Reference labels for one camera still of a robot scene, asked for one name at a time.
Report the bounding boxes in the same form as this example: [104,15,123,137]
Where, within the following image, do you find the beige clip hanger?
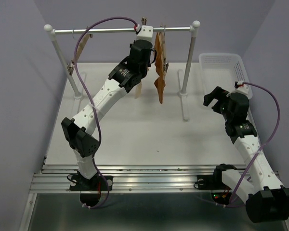
[138,17,153,76]

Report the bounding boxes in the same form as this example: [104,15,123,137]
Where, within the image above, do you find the cream beige underwear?
[134,82,142,99]

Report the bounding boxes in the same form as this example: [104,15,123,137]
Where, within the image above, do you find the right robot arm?
[194,82,289,223]

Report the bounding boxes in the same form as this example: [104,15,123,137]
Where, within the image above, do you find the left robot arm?
[61,39,154,191]

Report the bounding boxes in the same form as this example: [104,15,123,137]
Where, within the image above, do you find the hanger holding brown underwear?
[158,24,169,76]

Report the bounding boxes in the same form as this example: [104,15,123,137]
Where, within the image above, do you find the brown underwear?
[154,32,167,104]

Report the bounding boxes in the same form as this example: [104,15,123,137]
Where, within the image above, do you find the empty wooden clip hanger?
[67,34,93,76]

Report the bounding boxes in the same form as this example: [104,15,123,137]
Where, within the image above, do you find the white plastic basket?
[198,53,250,94]

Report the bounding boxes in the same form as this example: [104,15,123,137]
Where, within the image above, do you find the silver and white clothes rack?
[44,20,200,121]

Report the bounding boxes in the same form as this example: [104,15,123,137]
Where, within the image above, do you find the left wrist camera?
[134,24,154,41]

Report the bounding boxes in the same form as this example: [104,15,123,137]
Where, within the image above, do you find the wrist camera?
[233,81,249,96]
[134,24,154,41]

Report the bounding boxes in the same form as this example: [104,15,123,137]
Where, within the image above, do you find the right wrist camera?
[233,81,249,96]

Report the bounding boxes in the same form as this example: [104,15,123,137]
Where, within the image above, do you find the aluminium mounting rail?
[29,165,215,194]

